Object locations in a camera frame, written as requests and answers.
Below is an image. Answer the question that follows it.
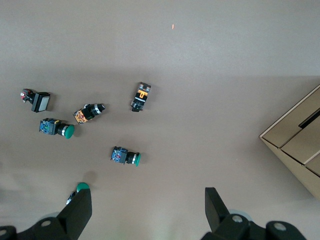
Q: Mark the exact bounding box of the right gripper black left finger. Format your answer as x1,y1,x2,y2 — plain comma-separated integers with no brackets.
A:
16,188,93,240

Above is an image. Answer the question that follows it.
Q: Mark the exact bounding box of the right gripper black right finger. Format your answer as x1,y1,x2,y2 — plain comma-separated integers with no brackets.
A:
201,187,268,240

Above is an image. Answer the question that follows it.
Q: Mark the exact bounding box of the brown cardboard box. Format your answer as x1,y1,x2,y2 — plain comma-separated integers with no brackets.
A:
258,84,320,201

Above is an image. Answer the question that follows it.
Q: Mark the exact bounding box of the brown table cover sheet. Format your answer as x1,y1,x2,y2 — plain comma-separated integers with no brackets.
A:
0,0,320,240

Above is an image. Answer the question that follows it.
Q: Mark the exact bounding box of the green mushroom pushbutton switch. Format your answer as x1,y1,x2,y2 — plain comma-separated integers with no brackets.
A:
65,182,91,206
38,117,76,140
110,145,142,168

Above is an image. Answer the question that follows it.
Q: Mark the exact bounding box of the white square pushbutton switch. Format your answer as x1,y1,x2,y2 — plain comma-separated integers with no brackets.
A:
19,87,52,114

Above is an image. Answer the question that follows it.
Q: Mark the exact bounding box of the orange black rotary switch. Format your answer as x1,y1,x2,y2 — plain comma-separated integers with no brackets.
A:
130,81,152,114

